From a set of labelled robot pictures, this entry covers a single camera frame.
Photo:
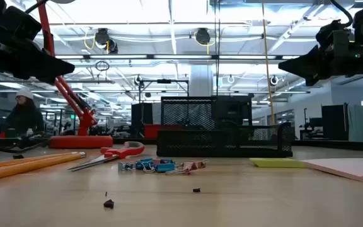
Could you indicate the black gantry frame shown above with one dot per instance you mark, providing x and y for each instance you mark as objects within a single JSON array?
[{"x": 164, "y": 81}]

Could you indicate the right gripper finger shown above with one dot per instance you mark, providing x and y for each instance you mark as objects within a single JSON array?
[{"x": 304, "y": 64}]

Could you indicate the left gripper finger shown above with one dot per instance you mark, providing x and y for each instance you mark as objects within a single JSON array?
[{"x": 46, "y": 67}]

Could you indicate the red box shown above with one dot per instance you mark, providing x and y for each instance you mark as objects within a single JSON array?
[{"x": 151, "y": 130}]

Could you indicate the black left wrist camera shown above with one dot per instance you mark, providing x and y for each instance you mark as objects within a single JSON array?
[{"x": 19, "y": 19}]

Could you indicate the pink binder clip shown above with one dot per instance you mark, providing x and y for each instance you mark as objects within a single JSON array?
[
  {"x": 197, "y": 164},
  {"x": 186, "y": 167}
]

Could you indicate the teal binder clip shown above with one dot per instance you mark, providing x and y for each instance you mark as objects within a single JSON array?
[{"x": 125, "y": 166}]

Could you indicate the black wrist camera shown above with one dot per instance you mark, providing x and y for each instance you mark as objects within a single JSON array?
[
  {"x": 328, "y": 33},
  {"x": 19, "y": 19}
]

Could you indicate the person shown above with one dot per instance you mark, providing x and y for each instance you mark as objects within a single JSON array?
[{"x": 24, "y": 116}]

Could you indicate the blue binder clip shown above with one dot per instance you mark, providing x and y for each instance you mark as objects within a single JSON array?
[
  {"x": 165, "y": 167},
  {"x": 144, "y": 164}
]

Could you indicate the yellow-green eraser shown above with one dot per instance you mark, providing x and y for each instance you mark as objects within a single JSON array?
[{"x": 276, "y": 162}]

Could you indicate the black metal table frame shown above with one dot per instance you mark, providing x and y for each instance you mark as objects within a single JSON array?
[{"x": 326, "y": 145}]

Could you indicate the black mesh desk organizer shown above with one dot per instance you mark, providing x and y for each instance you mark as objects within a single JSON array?
[{"x": 219, "y": 138}]

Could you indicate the black tower box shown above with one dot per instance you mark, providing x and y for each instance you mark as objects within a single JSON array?
[{"x": 141, "y": 119}]

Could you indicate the pink sticky note pad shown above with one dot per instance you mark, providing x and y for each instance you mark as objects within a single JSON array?
[{"x": 348, "y": 167}]

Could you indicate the black cabinet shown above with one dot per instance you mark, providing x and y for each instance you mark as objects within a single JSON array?
[{"x": 334, "y": 123}]

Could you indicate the red desk lamp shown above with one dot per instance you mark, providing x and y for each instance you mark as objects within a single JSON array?
[{"x": 80, "y": 142}]

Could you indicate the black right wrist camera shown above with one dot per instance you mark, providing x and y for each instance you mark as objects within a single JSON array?
[{"x": 328, "y": 33}]

